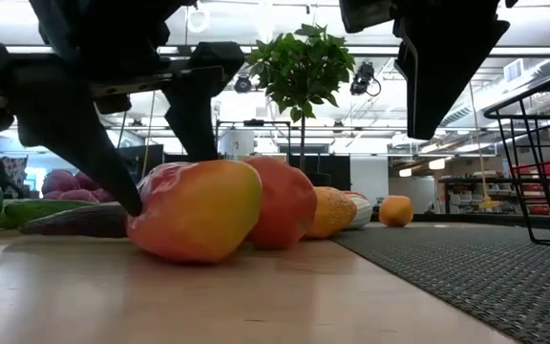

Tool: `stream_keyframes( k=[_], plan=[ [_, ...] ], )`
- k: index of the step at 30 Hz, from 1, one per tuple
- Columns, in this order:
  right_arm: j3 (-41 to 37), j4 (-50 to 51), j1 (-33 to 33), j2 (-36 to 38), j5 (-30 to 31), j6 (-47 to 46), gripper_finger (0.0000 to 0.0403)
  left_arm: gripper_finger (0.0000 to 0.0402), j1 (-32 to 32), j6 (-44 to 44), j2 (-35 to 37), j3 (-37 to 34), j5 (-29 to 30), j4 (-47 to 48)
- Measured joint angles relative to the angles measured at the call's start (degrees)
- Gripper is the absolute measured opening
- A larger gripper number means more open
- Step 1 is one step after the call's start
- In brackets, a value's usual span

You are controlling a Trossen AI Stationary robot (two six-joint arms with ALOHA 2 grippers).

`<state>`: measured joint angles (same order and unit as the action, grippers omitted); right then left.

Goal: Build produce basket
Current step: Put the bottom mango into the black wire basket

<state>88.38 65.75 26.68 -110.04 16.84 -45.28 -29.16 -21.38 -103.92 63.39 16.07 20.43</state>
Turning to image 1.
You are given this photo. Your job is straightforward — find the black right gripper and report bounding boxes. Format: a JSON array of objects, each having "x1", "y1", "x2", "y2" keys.
[{"x1": 339, "y1": 0, "x2": 511, "y2": 141}]

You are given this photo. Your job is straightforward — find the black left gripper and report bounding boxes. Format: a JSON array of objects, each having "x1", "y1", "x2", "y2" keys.
[{"x1": 0, "y1": 0, "x2": 247, "y2": 218}]

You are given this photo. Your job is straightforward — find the string of red onions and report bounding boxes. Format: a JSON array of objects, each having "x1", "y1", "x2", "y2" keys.
[{"x1": 40, "y1": 169, "x2": 116, "y2": 204}]

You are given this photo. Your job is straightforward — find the dark purple eggplant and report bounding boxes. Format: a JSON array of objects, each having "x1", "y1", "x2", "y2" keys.
[{"x1": 18, "y1": 201, "x2": 130, "y2": 239}]

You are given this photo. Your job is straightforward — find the red and yellow mango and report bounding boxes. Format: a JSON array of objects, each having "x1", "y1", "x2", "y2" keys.
[{"x1": 125, "y1": 160, "x2": 264, "y2": 265}]

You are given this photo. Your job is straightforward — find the green cucumber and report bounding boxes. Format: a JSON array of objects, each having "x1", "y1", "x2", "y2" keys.
[{"x1": 0, "y1": 198, "x2": 98, "y2": 231}]

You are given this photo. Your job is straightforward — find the yellow-orange lemon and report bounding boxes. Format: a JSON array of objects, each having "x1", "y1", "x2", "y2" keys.
[{"x1": 378, "y1": 194, "x2": 414, "y2": 228}]

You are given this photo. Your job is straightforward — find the orange textured fruit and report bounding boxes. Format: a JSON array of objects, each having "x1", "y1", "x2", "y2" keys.
[{"x1": 303, "y1": 185, "x2": 358, "y2": 240}]

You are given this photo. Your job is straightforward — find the orange-red tomato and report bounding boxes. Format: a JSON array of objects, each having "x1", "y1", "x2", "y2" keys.
[{"x1": 243, "y1": 156, "x2": 318, "y2": 250}]

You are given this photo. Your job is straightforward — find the black monitor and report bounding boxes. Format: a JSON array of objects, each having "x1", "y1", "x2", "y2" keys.
[{"x1": 119, "y1": 144, "x2": 165, "y2": 185}]

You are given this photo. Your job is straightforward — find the black ceiling spotlight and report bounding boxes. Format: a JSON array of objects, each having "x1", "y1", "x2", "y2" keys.
[
  {"x1": 234, "y1": 74, "x2": 254, "y2": 95},
  {"x1": 349, "y1": 60, "x2": 382, "y2": 97}
]

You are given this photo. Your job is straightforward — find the white air vent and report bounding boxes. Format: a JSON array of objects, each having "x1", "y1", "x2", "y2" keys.
[{"x1": 503, "y1": 58, "x2": 525, "y2": 84}]

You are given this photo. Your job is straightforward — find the white cylinder tank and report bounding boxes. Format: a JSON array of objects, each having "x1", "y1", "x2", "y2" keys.
[{"x1": 218, "y1": 128, "x2": 256, "y2": 157}]

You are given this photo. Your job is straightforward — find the storage shelf with bins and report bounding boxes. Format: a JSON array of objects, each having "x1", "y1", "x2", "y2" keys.
[{"x1": 438, "y1": 161, "x2": 550, "y2": 217}]

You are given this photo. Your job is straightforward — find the green tree in black pot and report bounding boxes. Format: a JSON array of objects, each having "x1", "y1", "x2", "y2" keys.
[{"x1": 244, "y1": 22, "x2": 356, "y2": 188}]

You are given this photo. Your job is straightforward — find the black partition panels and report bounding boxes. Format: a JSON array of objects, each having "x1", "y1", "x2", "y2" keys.
[{"x1": 284, "y1": 153, "x2": 352, "y2": 192}]

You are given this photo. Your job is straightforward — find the grey woven placemat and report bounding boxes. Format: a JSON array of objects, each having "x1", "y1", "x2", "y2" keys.
[{"x1": 331, "y1": 222, "x2": 550, "y2": 344}]

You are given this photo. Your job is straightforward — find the black wire basket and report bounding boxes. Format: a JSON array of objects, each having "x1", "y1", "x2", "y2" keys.
[{"x1": 482, "y1": 66, "x2": 550, "y2": 249}]

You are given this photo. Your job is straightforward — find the white cable ring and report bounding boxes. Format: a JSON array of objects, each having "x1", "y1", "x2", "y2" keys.
[{"x1": 186, "y1": 3, "x2": 211, "y2": 34}]

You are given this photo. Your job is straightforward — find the black metal frame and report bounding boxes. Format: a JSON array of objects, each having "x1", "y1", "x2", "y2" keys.
[{"x1": 215, "y1": 118, "x2": 292, "y2": 161}]

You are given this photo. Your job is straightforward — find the yellow hanging cord with plug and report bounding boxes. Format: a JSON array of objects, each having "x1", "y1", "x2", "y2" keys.
[{"x1": 468, "y1": 80, "x2": 496, "y2": 211}]

